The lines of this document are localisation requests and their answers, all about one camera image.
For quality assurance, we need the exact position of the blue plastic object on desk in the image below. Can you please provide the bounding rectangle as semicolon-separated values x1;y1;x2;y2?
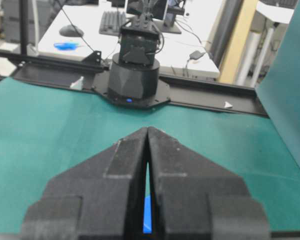
53;41;85;51

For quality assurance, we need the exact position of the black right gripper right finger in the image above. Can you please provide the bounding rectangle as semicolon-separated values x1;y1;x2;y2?
148;127;271;240

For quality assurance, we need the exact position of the black mounting rail plate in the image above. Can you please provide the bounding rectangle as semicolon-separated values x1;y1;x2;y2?
11;56;268;117

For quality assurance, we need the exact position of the green table cloth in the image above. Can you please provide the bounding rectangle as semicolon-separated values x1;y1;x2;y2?
0;78;300;233

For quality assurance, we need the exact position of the white desk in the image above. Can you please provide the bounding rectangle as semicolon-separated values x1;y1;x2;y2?
38;3;220;79

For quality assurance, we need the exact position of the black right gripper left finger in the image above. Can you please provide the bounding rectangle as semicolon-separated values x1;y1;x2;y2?
20;127;148;240

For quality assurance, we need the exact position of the blue plastic gear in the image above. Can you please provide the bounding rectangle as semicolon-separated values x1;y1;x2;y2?
143;195;152;234

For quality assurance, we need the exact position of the green side panel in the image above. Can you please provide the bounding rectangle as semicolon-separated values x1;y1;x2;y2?
256;1;300;168

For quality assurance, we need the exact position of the black computer mouse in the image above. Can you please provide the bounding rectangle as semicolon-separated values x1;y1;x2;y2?
59;25;84;38

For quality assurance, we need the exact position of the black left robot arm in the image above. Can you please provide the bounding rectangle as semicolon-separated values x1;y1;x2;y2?
20;0;165;240

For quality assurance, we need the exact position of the monitor with black stand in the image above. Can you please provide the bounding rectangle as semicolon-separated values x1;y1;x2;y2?
124;0;187;34

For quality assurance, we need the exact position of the black keyboard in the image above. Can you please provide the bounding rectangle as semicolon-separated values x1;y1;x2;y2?
99;11;127;37

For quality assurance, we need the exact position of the small white paper scrap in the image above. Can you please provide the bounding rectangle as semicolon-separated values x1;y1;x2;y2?
224;101;233;109

